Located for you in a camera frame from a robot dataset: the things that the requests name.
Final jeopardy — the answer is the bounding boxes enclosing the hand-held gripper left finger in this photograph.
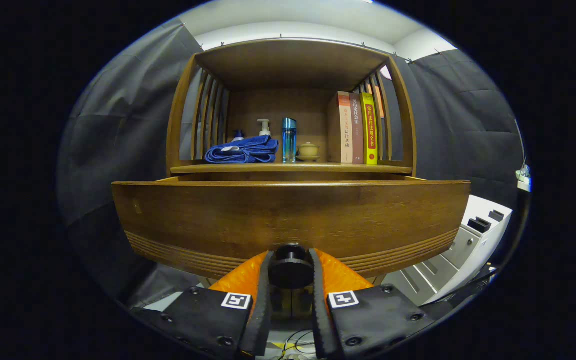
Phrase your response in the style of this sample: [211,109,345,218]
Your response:
[133,250,275,358]

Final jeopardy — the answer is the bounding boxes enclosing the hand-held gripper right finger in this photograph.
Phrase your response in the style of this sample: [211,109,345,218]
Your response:
[309,248,436,360]

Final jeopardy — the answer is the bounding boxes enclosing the wooden drawer with black knob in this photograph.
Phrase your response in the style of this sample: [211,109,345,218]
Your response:
[111,175,471,291]

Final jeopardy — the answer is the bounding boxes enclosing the wooden countertop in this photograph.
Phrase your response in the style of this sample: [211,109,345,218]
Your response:
[170,161,414,176]

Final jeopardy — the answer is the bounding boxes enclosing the wooden cabinet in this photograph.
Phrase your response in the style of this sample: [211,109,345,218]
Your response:
[166,39,418,182]

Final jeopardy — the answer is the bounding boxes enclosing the beige lidded teacup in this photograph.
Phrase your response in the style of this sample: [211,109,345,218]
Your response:
[296,142,321,162]

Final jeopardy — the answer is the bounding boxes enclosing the folded blue towel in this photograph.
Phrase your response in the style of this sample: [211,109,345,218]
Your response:
[204,135,280,164]

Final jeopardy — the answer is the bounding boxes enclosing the tall blue glass bottle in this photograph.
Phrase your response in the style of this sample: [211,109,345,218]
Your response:
[282,117,298,163]

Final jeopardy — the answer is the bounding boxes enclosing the white appliance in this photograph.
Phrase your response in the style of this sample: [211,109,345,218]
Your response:
[383,195,514,307]

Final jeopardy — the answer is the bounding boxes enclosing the beige orange book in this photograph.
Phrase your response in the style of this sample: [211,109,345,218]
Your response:
[327,91,354,164]

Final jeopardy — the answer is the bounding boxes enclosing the brown book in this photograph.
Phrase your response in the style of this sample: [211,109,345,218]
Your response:
[349,92,365,165]

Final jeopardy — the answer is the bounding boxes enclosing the yellow book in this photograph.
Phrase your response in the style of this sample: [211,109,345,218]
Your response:
[360,92,379,166]

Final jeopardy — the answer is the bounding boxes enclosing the black backdrop cloth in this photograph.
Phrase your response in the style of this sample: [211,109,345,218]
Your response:
[57,20,525,306]

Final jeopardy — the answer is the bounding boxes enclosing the small white green device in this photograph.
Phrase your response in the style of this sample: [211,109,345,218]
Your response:
[515,164,533,193]

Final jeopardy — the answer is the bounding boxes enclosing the thin black cables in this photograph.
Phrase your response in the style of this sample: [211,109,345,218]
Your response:
[275,330,319,360]

